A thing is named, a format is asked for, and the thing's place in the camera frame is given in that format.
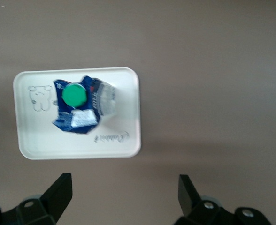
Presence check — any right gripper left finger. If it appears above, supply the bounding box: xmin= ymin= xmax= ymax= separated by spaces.
xmin=0 ymin=172 xmax=73 ymax=225

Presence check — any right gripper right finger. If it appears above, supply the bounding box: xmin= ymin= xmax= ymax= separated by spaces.
xmin=173 ymin=174 xmax=270 ymax=225

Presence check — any blue milk carton green cap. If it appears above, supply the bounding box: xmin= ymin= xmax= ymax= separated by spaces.
xmin=51 ymin=75 xmax=118 ymax=135

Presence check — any cream rabbit print tray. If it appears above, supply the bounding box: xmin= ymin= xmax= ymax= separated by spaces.
xmin=13 ymin=67 xmax=143 ymax=160

